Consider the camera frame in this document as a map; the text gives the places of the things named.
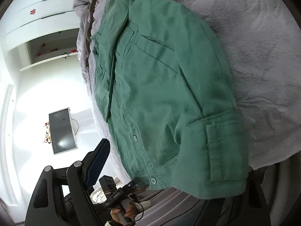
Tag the grey striped bed sheet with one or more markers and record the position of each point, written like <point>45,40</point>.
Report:
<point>188,209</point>

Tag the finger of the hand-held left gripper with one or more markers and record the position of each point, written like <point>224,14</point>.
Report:
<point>130,185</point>

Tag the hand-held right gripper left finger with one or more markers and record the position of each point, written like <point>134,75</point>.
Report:
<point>97,164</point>

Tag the person's left hand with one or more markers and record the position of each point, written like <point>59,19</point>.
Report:
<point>130,213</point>

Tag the white wardrobe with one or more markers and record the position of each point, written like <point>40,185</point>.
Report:
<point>47,21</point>

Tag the flower decoration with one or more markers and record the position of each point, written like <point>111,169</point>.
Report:
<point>47,133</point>

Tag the brown cloth belt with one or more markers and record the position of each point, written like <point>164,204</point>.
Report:
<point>90,16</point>

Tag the wall television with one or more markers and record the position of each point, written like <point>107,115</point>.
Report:
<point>62,131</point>

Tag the green work jacket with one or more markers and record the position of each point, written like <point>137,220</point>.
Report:
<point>164,87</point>

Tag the purple quilted blanket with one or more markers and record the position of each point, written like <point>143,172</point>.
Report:
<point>258,51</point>

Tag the dark cloth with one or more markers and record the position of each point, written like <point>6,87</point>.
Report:
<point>69,204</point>

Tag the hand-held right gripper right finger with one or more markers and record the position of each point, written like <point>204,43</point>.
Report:
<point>257,193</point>

